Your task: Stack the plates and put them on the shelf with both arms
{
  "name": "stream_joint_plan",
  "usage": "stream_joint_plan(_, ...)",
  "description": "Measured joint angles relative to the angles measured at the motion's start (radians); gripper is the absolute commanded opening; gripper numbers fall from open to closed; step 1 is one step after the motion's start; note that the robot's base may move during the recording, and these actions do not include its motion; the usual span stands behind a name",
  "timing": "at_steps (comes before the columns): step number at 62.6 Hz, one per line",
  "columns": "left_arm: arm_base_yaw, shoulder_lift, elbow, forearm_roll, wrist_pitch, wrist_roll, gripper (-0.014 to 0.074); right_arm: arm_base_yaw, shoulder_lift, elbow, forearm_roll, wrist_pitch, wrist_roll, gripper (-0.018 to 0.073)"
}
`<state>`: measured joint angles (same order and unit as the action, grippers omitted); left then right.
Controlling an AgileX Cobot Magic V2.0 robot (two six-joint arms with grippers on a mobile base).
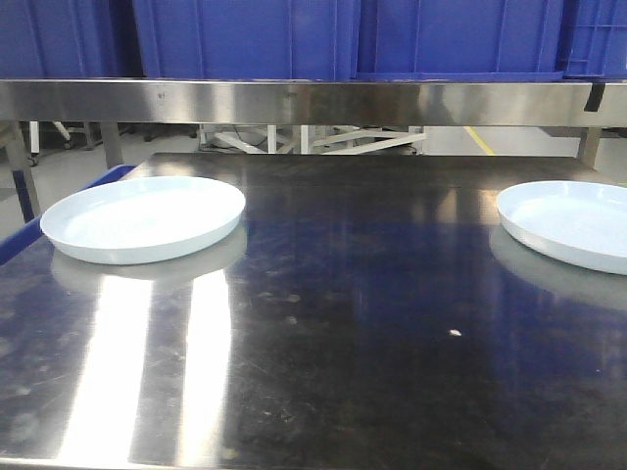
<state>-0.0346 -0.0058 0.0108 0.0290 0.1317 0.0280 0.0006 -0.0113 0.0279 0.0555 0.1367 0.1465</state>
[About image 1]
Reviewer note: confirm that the middle blue plastic crate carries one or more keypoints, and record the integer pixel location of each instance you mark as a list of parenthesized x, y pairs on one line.
[(314, 40)]

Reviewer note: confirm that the stainless steel shelf rail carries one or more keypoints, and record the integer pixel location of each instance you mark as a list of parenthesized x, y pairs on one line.
[(558, 104)]

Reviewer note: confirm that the left blue plastic crate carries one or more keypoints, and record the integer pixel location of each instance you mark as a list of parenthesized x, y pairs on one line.
[(68, 39)]

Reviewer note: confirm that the left steel shelf post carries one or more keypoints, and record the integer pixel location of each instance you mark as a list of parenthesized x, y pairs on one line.
[(111, 139)]

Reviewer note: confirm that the steel shelf post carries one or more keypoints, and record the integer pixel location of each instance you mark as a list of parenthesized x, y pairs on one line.
[(588, 145), (111, 139)]

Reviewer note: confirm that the blue plastic crate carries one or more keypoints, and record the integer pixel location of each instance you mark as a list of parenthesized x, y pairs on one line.
[(500, 41), (68, 39), (314, 40)]

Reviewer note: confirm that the far right blue crate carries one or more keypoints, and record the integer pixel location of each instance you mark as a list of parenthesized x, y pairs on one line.
[(592, 42)]

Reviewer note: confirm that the right steel shelf post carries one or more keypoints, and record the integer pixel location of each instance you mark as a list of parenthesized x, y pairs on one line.
[(588, 145)]

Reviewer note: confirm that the right blue plastic crate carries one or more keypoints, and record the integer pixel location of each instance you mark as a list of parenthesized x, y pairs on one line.
[(500, 41)]

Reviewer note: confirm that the black tape strip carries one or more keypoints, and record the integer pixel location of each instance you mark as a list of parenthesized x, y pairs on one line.
[(595, 97)]

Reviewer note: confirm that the white frame in background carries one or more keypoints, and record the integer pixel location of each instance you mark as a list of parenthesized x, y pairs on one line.
[(308, 139)]

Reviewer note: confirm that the light blue plate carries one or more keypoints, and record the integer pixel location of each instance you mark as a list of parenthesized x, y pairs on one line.
[(143, 220), (577, 222)]

